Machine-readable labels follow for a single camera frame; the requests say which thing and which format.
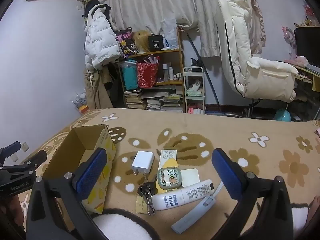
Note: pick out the black monitor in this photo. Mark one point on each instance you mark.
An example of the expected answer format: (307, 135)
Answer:
(307, 42)

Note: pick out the teal storage box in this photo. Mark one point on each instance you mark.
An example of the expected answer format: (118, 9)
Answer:
(130, 76)

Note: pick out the white puffer jacket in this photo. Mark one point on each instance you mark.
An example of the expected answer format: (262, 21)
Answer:
(100, 42)

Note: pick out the black pole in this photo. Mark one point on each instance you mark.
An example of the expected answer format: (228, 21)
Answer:
(200, 55)

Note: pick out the beige coat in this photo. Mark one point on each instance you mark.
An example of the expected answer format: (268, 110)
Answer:
(96, 92)

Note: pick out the patterned plastic bag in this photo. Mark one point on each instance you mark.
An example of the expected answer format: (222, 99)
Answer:
(81, 102)

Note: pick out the gold card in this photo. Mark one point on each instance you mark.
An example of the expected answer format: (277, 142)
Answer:
(140, 205)

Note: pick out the beige flower print blanket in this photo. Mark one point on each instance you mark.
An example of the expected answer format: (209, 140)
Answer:
(225, 130)

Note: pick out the wooden shelf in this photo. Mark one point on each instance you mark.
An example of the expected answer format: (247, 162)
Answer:
(162, 52)

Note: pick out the stack of books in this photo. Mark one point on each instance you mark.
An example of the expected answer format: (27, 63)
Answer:
(155, 103)

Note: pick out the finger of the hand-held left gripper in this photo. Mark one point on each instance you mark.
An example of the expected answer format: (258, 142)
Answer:
(11, 148)
(35, 158)

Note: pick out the clear bottle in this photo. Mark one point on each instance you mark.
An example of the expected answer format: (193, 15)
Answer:
(165, 72)
(171, 73)

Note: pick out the cream padded chair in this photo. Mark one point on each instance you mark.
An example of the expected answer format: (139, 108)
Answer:
(240, 42)

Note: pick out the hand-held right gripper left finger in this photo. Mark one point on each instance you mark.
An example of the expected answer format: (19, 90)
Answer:
(92, 172)

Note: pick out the wooden desk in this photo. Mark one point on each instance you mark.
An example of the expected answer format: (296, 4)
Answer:
(305, 71)

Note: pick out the cartoon print bag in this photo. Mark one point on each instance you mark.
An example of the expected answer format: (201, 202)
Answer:
(125, 42)

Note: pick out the white wall socket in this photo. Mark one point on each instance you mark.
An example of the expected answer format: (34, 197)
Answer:
(24, 146)
(14, 157)

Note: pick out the cardboard box with yellow print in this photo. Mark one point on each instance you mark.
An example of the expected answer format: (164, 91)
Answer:
(75, 142)

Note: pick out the white square pad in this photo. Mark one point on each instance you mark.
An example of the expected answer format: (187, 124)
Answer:
(190, 177)

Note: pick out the black box with white print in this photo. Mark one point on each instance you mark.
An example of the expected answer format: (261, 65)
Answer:
(156, 42)

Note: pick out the white tube with black cap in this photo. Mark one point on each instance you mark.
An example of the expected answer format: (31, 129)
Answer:
(180, 195)

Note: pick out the clear plastic bag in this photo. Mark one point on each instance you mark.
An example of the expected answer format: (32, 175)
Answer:
(170, 32)

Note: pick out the teal round object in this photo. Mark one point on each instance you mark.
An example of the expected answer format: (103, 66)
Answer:
(282, 116)

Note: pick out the blond wig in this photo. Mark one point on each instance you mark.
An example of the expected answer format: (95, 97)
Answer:
(141, 40)

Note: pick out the pale green packet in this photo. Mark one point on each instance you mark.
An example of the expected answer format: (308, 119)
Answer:
(193, 92)

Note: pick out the white trolley cart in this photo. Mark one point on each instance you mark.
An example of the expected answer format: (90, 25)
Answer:
(186, 85)

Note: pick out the person's leg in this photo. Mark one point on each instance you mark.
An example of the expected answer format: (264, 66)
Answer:
(313, 210)

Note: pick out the pale pleated curtain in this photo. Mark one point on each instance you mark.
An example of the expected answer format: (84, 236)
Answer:
(150, 5)

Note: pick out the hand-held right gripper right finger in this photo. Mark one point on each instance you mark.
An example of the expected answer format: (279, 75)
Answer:
(225, 172)

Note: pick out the bear print earphone case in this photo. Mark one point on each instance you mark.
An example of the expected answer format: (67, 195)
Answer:
(170, 177)

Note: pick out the white remote control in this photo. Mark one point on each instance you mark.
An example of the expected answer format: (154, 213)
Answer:
(168, 155)

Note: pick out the white charger plug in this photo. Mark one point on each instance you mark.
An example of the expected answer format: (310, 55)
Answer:
(142, 162)

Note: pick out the person's left hand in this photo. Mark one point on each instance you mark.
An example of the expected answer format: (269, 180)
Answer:
(8, 210)

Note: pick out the black garment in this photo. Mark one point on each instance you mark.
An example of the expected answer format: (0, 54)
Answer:
(93, 3)

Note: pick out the yellow soft case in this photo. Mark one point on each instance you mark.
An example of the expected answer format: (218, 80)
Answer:
(171, 163)

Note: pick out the red patterned bag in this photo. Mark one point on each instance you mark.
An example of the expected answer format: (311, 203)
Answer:
(147, 75)

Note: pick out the black key bunch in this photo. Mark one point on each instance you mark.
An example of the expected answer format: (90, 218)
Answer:
(145, 188)

